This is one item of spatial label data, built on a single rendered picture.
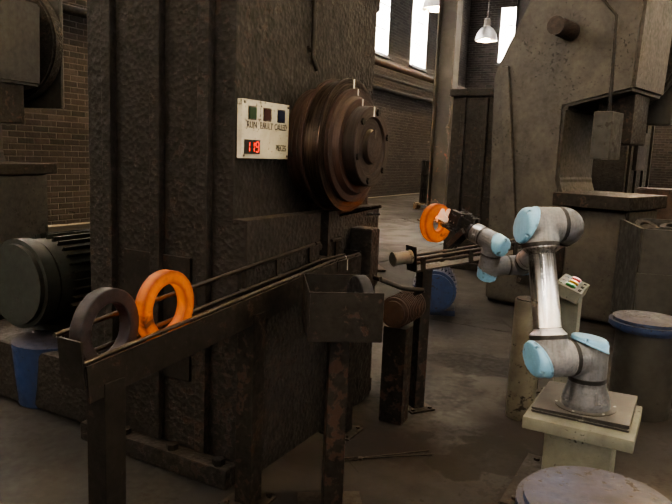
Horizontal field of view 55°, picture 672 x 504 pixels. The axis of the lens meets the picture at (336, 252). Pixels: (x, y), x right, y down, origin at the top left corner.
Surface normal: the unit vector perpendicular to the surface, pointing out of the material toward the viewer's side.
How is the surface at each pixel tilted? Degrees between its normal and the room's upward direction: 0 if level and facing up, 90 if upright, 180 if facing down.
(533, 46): 90
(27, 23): 92
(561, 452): 90
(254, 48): 90
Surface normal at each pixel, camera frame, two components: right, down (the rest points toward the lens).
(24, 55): 0.94, 0.11
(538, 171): -0.68, 0.08
